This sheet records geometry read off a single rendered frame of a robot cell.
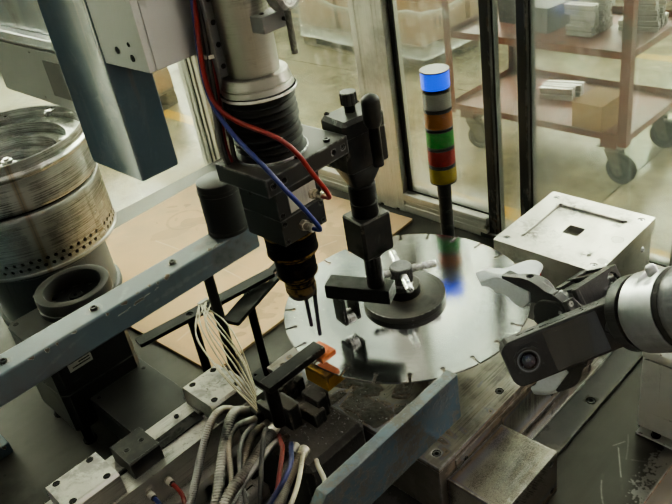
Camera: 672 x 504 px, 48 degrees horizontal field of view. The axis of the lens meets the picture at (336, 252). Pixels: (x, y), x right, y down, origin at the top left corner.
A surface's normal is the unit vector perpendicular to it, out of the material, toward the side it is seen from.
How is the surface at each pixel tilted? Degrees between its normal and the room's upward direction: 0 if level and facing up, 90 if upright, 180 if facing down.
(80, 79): 90
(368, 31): 90
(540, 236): 0
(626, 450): 0
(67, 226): 90
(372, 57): 90
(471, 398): 0
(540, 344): 64
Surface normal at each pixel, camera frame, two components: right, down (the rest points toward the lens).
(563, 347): -0.09, 0.11
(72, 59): -0.70, 0.47
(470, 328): -0.15, -0.83
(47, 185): 0.72, 0.27
